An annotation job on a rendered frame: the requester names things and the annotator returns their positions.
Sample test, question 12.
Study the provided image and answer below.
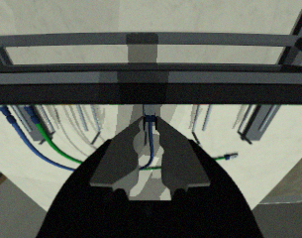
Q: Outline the green patch cord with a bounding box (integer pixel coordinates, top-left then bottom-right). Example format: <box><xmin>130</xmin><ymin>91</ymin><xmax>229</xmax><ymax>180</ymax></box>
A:
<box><xmin>31</xmin><ymin>115</ymin><xmax>226</xmax><ymax>171</ymax></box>

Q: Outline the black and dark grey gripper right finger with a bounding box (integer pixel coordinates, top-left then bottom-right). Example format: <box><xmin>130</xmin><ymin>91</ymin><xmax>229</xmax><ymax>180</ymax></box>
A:
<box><xmin>154</xmin><ymin>116</ymin><xmax>264</xmax><ymax>238</ymax></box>

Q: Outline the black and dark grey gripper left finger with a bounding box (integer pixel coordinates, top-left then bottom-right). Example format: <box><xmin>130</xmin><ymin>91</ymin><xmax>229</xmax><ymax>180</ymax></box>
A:
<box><xmin>36</xmin><ymin>116</ymin><xmax>146</xmax><ymax>238</ymax></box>

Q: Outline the blue patch cord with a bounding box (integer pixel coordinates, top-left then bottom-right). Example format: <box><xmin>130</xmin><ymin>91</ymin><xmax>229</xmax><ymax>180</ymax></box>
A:
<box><xmin>6</xmin><ymin>115</ymin><xmax>153</xmax><ymax>171</ymax></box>

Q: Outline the dark grey port rack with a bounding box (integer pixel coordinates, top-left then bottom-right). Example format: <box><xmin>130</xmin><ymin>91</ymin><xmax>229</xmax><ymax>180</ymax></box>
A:
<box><xmin>0</xmin><ymin>14</ymin><xmax>302</xmax><ymax>146</ymax></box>

